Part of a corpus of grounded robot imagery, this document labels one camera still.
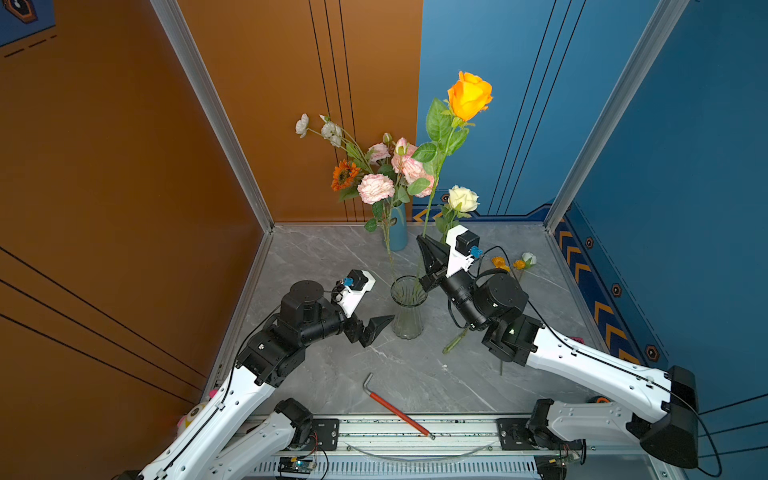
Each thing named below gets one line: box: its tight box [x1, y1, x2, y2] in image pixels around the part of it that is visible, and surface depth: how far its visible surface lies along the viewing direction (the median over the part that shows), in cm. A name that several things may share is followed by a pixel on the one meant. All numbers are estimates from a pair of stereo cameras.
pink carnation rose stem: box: [358, 173, 397, 288], surface depth 62 cm
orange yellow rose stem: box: [412, 71, 493, 238], surface depth 44 cm
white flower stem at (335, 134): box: [295, 113, 374, 174], surface depth 93 cm
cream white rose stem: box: [435, 185, 479, 244], surface depth 69 cm
